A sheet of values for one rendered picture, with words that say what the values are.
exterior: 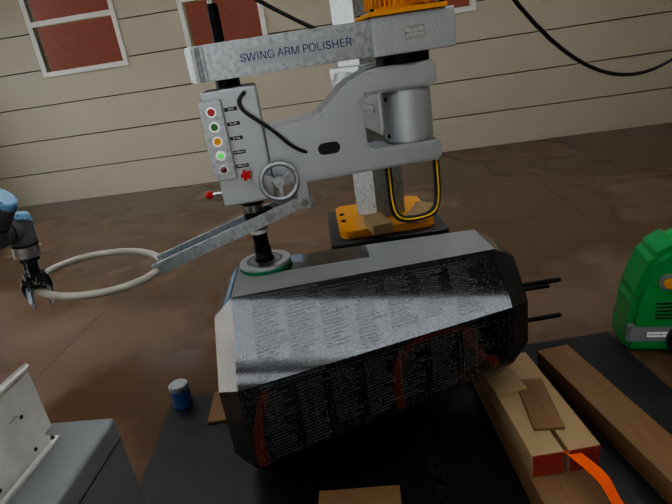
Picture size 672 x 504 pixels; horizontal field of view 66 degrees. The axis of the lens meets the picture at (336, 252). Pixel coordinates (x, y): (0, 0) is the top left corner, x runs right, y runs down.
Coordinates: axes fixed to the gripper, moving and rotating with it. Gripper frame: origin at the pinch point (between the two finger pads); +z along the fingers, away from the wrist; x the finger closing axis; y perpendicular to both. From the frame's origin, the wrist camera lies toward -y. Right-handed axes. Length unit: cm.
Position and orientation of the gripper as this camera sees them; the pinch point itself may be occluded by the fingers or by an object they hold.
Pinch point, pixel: (42, 303)
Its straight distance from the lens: 226.8
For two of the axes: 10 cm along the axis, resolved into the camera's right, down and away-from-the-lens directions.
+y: 6.3, 2.5, -7.4
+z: 0.6, 9.3, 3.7
